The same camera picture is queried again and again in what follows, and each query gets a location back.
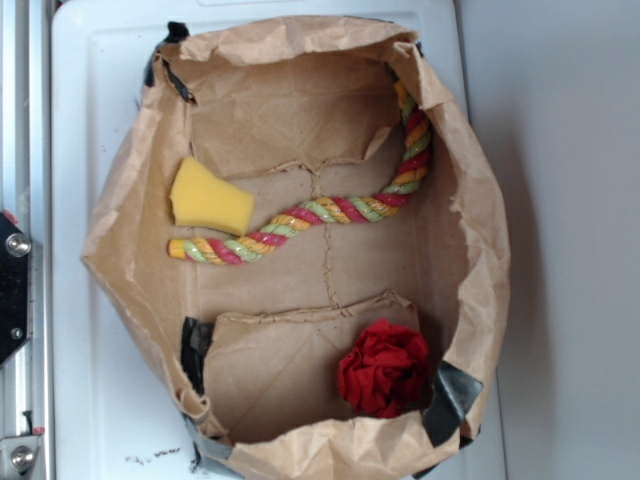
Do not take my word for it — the black mounting bracket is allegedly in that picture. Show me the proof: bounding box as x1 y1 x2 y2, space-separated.
0 212 32 366

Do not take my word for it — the red yellow green rope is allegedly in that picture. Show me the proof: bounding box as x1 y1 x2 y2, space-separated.
168 81 433 266

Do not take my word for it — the yellow sponge piece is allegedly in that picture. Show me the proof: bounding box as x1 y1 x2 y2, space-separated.
169 157 254 236

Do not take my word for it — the aluminium frame rail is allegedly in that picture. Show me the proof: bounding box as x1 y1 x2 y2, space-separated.
1 1 57 479

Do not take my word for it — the brown paper bag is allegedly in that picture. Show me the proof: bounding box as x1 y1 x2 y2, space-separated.
82 16 511 479

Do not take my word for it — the red paper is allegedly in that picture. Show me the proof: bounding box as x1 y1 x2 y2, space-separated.
337 318 430 418

